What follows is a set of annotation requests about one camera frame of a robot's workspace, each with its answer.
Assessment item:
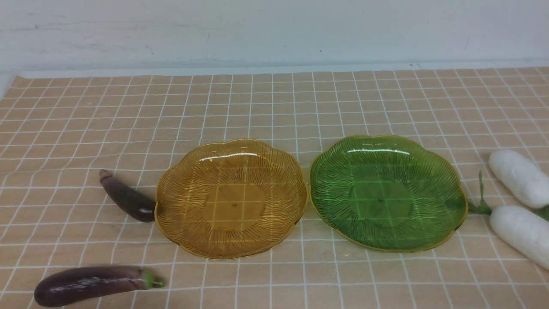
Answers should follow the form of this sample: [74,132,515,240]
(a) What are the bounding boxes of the amber glass plate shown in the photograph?
[154,139,309,260]

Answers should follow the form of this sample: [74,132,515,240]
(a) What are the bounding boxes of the green glass plate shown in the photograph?
[309,135,469,253]

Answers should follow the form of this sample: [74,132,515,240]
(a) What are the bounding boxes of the orange checkered tablecloth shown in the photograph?
[0,67,548,309]

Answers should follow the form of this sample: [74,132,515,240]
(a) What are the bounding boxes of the purple eggplant brown stem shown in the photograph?
[99,169,156,223]

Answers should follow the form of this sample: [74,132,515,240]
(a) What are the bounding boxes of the white radish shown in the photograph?
[468,171,549,271]
[489,149,549,209]

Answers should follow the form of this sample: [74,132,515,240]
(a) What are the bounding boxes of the purple eggplant green stem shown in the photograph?
[34,265,166,308]

